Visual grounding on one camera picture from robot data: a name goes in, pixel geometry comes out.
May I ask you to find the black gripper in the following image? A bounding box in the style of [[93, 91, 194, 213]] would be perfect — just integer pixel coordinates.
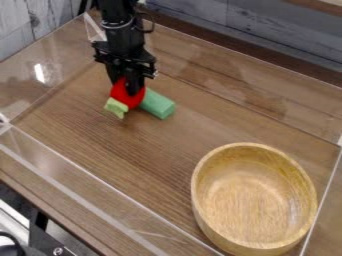
[[91, 27, 157, 96]]

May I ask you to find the red plush tomato green stem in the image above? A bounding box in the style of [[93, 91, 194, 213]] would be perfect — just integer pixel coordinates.
[[105, 77, 146, 119]]

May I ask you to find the green rectangular block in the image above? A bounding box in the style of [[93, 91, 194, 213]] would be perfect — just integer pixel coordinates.
[[140, 89, 176, 120]]

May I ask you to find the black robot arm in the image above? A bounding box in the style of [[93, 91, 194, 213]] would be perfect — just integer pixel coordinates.
[[91, 0, 157, 96]]

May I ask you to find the wooden bowl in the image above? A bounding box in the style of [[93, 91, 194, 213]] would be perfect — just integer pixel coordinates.
[[192, 142, 319, 256]]

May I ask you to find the clear acrylic corner bracket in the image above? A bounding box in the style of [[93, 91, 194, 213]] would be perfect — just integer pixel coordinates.
[[83, 13, 108, 42]]

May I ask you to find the clear acrylic enclosure wall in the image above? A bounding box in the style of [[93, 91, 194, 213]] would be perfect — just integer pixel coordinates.
[[0, 113, 218, 256]]

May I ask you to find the black metal table frame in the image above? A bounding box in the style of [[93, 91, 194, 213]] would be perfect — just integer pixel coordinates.
[[0, 182, 98, 256]]

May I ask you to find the black cable bottom left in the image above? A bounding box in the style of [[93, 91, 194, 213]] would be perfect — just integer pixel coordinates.
[[0, 231, 26, 256]]

